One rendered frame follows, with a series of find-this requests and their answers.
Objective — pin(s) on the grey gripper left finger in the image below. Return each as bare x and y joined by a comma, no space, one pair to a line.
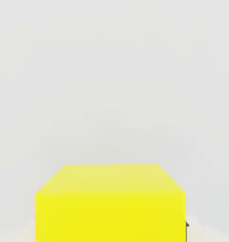
30,235

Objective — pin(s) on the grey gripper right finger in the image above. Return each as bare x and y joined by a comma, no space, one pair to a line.
193,231

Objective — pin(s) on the small yellow cube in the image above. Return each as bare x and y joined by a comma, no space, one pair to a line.
110,208

